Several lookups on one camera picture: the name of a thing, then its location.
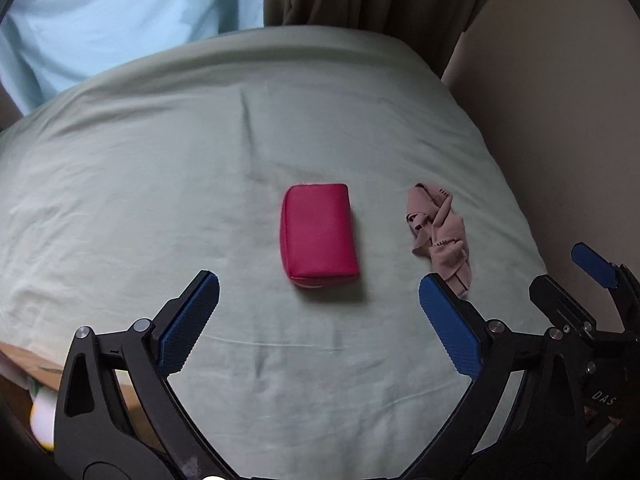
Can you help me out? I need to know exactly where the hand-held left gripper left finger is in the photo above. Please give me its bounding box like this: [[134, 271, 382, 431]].
[[52, 270, 241, 480]]

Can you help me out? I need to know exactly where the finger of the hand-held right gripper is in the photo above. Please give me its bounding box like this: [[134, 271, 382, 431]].
[[528, 274, 600, 334], [571, 242, 640, 332]]

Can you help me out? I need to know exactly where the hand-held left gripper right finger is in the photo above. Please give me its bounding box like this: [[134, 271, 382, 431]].
[[400, 273, 588, 480]]

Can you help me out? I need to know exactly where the pink sock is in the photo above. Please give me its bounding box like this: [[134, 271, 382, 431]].
[[404, 183, 474, 297]]

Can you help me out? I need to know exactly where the pink zip pouch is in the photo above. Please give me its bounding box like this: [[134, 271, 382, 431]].
[[279, 183, 362, 290]]

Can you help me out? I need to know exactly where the cardboard box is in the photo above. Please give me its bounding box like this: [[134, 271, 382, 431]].
[[0, 342, 146, 455]]

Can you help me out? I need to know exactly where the pale green bed sheet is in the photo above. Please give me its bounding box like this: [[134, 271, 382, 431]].
[[0, 25, 553, 480]]

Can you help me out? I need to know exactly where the light blue hanging cloth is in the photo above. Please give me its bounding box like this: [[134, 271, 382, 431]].
[[0, 0, 272, 117]]

